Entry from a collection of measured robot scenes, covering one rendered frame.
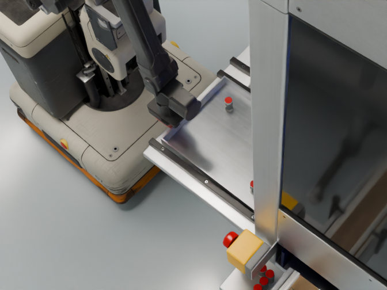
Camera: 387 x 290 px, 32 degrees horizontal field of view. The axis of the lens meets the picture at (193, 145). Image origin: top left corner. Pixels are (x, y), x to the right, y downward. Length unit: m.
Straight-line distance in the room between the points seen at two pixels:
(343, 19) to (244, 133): 1.06
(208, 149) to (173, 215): 0.92
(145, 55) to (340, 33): 0.77
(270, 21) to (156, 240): 1.86
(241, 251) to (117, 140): 1.14
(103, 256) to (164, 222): 0.27
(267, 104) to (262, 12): 0.21
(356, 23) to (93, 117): 1.94
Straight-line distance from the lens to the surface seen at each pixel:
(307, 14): 0.81
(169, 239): 2.64
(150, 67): 1.53
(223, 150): 1.78
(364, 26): 0.76
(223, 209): 1.71
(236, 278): 1.64
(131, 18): 1.42
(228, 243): 1.54
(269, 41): 0.91
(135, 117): 2.58
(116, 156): 2.51
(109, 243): 2.68
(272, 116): 1.06
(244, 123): 1.82
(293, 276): 1.56
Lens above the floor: 2.45
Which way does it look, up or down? 61 degrees down
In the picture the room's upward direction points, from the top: 11 degrees counter-clockwise
